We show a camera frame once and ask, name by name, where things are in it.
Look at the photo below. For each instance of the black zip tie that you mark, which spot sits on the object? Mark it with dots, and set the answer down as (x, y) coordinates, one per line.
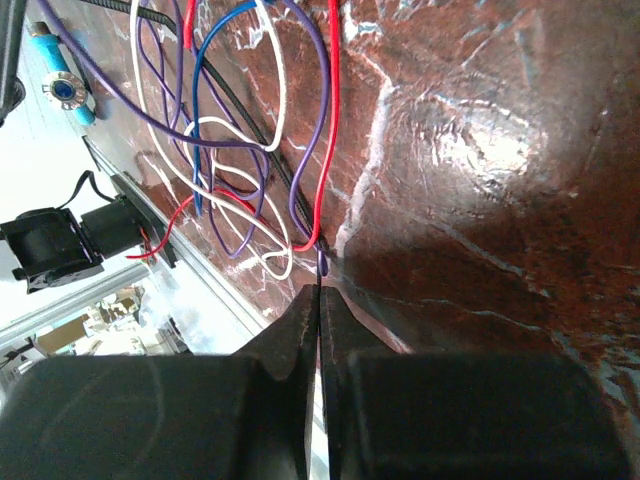
(330, 80)

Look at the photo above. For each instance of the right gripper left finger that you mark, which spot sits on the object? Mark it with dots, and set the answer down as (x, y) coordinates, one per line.
(246, 415)

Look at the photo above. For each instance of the blue plastic fitting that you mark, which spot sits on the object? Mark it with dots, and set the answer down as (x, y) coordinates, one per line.
(60, 85)

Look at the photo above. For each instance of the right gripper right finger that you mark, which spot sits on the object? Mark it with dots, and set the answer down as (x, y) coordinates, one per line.
(458, 415)

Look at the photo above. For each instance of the aluminium front rail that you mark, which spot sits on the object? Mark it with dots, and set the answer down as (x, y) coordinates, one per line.
(162, 299)

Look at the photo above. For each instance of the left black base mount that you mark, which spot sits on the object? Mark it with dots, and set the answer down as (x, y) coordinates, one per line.
(54, 248)

